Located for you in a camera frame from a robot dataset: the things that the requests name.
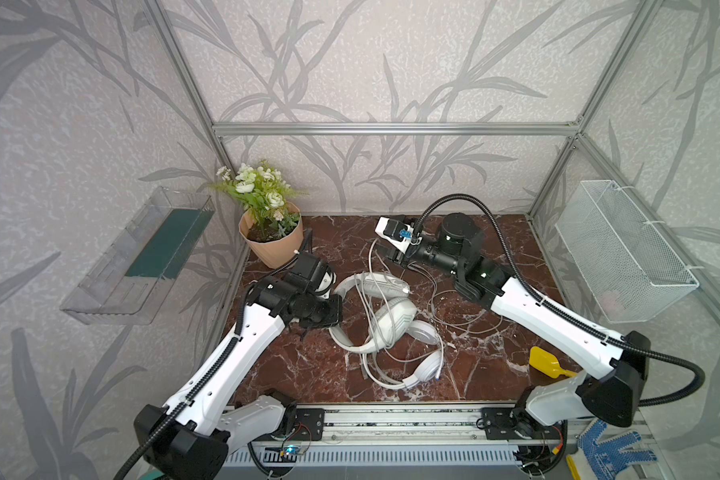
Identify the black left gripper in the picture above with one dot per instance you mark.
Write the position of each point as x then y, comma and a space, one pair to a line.
326, 309

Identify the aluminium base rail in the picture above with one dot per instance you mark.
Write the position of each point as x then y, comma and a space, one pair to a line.
406, 435

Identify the aluminium frame crossbar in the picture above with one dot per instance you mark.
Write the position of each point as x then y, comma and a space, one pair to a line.
232, 129

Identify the artificial green white plant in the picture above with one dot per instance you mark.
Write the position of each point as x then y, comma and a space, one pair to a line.
263, 194

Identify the clear plastic wall shelf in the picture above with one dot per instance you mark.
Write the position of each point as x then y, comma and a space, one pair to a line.
134, 276

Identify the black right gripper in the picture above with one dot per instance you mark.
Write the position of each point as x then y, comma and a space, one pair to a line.
412, 250

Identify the peach flower pot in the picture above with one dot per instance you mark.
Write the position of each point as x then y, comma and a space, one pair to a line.
274, 253

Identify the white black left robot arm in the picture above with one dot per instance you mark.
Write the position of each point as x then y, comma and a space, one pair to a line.
190, 436

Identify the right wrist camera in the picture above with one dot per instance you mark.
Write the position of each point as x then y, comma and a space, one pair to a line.
399, 232

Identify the white headphones pair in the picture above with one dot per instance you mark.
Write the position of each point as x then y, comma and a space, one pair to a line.
429, 365
388, 307

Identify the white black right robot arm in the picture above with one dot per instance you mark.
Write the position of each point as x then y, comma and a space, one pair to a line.
615, 367

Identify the white wire mesh basket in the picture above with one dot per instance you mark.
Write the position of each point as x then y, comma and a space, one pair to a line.
629, 266

